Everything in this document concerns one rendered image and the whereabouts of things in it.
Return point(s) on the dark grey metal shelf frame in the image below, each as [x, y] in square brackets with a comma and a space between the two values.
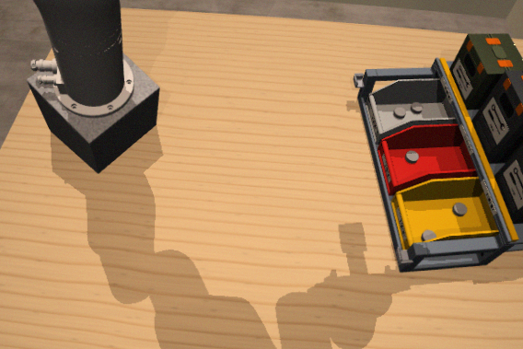
[444, 254]

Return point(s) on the yellow long thin bar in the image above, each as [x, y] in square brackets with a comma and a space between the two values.
[498, 196]

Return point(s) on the red bin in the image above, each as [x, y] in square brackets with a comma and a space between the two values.
[442, 154]

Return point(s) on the yellow open bin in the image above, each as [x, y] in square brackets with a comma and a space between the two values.
[429, 206]

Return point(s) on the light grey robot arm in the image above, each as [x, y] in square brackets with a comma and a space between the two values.
[86, 40]

